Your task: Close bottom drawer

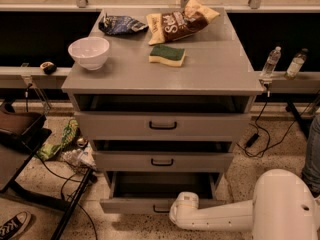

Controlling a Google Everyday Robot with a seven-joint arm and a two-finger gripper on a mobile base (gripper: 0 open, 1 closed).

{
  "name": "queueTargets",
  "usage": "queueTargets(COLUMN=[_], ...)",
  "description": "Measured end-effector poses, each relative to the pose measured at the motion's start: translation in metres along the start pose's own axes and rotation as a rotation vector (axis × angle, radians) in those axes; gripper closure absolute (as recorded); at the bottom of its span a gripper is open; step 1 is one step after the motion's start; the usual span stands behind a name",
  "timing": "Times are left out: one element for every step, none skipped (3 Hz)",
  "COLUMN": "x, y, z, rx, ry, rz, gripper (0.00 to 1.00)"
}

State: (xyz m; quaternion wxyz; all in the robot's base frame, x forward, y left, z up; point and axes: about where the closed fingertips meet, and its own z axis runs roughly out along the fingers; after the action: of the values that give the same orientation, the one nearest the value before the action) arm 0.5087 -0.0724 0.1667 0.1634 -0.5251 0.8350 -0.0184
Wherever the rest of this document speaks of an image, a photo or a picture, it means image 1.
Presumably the grey bottom drawer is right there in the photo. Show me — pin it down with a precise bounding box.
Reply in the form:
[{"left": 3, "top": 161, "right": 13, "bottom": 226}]
[{"left": 100, "top": 172, "right": 223, "bottom": 214}]

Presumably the grey drawer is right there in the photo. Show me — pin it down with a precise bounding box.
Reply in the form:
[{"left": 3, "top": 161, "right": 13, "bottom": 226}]
[
  {"left": 93, "top": 151, "right": 233, "bottom": 172},
  {"left": 100, "top": 172, "right": 223, "bottom": 214},
  {"left": 75, "top": 112, "right": 251, "bottom": 142}
]

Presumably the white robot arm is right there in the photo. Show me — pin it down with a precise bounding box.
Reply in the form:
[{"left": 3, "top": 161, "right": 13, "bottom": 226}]
[{"left": 169, "top": 169, "right": 320, "bottom": 240}]

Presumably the grey drawer cabinet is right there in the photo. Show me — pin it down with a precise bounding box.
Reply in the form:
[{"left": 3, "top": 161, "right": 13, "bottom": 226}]
[{"left": 61, "top": 7, "right": 264, "bottom": 198}]

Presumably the grey top drawer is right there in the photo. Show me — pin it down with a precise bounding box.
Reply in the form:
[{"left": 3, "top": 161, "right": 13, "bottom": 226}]
[{"left": 75, "top": 112, "right": 251, "bottom": 142}]

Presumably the grey middle drawer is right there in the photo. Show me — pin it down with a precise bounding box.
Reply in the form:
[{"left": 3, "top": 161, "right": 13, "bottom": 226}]
[{"left": 93, "top": 151, "right": 233, "bottom": 172}]

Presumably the green yellow sponge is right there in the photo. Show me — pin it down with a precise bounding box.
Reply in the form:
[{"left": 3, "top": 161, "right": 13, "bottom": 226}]
[{"left": 149, "top": 44, "right": 185, "bottom": 67}]

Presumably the brown yellow chip bag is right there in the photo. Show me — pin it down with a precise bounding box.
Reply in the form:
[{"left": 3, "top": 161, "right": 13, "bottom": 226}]
[{"left": 146, "top": 0, "right": 220, "bottom": 45}]

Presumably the crumpled clear plastic wrapper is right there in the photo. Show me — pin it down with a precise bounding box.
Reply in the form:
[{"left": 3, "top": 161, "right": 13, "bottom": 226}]
[{"left": 62, "top": 146, "right": 97, "bottom": 170}]

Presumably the white bowl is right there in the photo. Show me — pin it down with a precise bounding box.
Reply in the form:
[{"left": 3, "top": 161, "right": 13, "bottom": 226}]
[{"left": 68, "top": 37, "right": 110, "bottom": 70}]

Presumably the blue crumpled chip bag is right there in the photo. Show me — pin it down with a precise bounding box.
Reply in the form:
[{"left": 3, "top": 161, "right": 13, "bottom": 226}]
[{"left": 98, "top": 14, "right": 148, "bottom": 36}]

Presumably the black yellow tape measure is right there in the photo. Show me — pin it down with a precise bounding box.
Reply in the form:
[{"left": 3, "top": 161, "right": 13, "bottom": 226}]
[{"left": 40, "top": 61, "right": 57, "bottom": 75}]

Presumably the green snack bag on floor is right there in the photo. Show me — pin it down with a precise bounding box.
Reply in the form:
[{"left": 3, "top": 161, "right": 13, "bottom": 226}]
[{"left": 36, "top": 119, "right": 78, "bottom": 161}]

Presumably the clear water bottle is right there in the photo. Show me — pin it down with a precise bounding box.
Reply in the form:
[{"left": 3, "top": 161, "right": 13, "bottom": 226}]
[{"left": 260, "top": 46, "right": 281, "bottom": 79}]

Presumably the dark side table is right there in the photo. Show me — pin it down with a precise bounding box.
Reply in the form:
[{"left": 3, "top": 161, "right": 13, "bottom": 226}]
[{"left": 0, "top": 102, "right": 93, "bottom": 240}]

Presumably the clear bottle green label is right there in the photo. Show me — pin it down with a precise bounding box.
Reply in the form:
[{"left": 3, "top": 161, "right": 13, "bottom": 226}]
[{"left": 284, "top": 48, "right": 308, "bottom": 80}]

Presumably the blue jeans leg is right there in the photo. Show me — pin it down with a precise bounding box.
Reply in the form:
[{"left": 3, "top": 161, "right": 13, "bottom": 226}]
[{"left": 302, "top": 115, "right": 320, "bottom": 198}]

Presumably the black white canvas shoe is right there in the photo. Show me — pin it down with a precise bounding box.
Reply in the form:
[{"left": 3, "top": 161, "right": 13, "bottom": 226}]
[{"left": 0, "top": 211, "right": 31, "bottom": 240}]

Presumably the black power cable adapter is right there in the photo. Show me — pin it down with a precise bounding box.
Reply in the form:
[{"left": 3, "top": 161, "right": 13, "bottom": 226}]
[{"left": 237, "top": 92, "right": 319, "bottom": 158}]

